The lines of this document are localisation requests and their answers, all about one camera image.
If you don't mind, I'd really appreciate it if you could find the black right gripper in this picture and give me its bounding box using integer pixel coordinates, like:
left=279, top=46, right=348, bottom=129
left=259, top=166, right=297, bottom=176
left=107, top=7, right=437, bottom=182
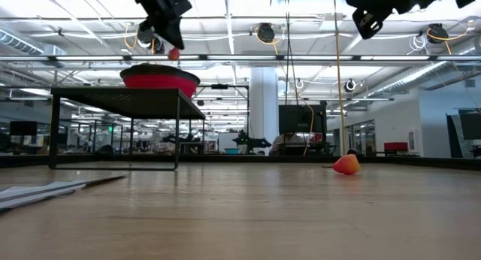
left=344, top=0, right=425, bottom=41

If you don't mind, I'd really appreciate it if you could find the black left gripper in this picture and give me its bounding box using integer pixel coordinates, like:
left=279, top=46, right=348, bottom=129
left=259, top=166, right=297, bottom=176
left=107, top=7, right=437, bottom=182
left=131, top=0, right=193, bottom=50

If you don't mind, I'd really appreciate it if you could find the red collapsible colander grey rim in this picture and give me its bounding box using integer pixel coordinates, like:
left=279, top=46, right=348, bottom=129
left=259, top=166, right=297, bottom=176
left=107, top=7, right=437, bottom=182
left=119, top=62, right=201, bottom=99

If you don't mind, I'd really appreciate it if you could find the black perforated metal shelf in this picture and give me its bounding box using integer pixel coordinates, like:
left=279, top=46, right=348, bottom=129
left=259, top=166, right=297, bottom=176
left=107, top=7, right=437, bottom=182
left=47, top=86, right=207, bottom=171

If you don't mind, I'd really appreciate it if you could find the white square pillar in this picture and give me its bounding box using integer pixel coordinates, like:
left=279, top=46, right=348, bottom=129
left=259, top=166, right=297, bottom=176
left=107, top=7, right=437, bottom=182
left=249, top=66, right=280, bottom=148

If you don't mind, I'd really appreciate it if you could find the black monitor cart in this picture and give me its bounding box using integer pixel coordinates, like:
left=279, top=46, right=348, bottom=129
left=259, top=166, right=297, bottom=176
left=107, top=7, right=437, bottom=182
left=278, top=103, right=328, bottom=156

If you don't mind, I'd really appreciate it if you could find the red box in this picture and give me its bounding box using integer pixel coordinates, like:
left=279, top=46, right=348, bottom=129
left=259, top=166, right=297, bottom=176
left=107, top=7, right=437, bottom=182
left=383, top=141, right=410, bottom=153

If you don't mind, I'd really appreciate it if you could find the person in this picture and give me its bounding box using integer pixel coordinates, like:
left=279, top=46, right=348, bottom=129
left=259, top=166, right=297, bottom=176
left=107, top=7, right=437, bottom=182
left=269, top=133, right=306, bottom=156

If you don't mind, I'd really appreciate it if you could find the dark desk monitor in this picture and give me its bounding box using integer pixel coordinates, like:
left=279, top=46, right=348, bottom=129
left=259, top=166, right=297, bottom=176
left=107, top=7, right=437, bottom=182
left=9, top=120, right=38, bottom=137

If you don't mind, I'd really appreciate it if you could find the wooden table with black edge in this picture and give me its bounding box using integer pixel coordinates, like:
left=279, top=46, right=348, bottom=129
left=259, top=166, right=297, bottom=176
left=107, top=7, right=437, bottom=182
left=0, top=153, right=481, bottom=171

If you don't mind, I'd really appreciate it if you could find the black ceiling cable reel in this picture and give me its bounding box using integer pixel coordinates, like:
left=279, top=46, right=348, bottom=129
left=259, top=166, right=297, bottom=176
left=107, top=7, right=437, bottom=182
left=426, top=22, right=450, bottom=45
left=255, top=22, right=277, bottom=44
left=135, top=23, right=166, bottom=55

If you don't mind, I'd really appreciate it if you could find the background black station frame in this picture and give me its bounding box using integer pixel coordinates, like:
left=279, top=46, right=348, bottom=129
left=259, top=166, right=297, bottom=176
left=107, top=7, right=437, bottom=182
left=193, top=83, right=251, bottom=130

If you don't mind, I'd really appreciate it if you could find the black hanging cable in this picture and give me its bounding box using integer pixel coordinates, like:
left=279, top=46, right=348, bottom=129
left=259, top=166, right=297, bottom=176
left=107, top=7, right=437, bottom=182
left=283, top=0, right=301, bottom=107

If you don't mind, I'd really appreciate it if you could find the silver ventilation duct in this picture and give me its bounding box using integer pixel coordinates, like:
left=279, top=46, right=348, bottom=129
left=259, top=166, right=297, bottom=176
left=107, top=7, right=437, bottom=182
left=0, top=28, right=68, bottom=57

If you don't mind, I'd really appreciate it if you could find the dark wall screen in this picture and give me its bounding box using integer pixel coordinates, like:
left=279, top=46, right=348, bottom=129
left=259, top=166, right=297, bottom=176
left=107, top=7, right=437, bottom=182
left=446, top=108, right=481, bottom=159

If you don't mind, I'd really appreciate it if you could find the blue-handled table knife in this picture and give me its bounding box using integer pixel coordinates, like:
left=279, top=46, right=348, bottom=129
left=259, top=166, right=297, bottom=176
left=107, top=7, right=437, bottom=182
left=0, top=174, right=129, bottom=212

